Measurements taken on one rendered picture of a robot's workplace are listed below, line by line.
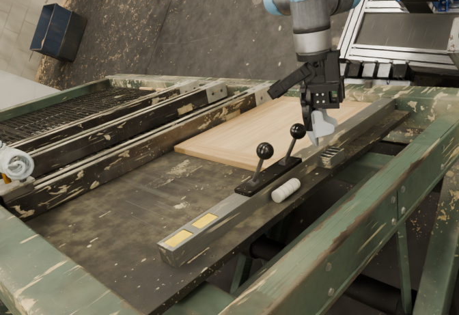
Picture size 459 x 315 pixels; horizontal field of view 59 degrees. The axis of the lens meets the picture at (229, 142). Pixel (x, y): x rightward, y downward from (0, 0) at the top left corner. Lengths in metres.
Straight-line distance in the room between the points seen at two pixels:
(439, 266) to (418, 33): 1.28
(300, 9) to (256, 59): 2.33
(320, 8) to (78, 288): 0.64
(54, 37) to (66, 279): 4.98
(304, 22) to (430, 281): 0.94
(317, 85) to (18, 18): 5.90
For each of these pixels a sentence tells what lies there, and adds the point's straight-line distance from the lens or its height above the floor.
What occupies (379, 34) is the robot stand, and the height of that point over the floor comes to 0.21.
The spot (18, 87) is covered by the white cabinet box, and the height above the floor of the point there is 0.63.
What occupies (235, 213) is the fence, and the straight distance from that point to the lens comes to 0.88.
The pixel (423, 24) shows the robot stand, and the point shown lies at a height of 0.21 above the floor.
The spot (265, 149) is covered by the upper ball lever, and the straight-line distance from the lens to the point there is 0.85.
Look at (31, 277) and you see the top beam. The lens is 0.75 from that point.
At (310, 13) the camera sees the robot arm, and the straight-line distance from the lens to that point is 0.84.
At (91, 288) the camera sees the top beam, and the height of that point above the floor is 1.85.
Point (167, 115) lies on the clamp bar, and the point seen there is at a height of 1.19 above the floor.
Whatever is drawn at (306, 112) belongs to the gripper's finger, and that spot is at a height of 1.49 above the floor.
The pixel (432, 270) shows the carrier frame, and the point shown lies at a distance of 1.46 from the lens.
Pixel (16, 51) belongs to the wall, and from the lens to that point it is 6.54.
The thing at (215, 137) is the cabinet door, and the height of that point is 1.26.
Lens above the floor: 2.20
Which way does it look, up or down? 46 degrees down
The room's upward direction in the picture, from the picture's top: 70 degrees counter-clockwise
